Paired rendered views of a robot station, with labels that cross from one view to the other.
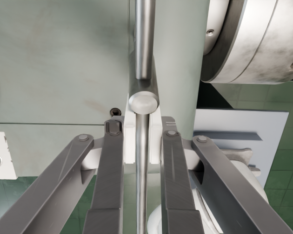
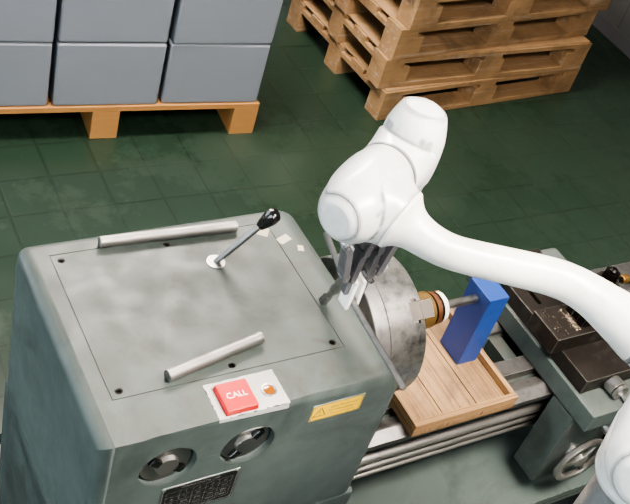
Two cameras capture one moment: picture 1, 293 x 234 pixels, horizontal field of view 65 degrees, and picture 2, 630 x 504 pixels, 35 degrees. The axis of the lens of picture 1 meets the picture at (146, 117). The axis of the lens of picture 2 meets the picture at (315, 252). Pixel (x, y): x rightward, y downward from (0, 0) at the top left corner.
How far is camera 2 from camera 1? 1.76 m
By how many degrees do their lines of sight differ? 69
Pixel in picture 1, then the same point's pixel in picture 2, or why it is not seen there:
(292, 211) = not seen: outside the picture
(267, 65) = (399, 321)
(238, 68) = (385, 328)
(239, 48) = (375, 311)
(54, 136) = (303, 364)
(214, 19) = not seen: hidden behind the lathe
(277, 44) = (392, 303)
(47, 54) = (281, 321)
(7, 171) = (282, 396)
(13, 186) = not seen: outside the picture
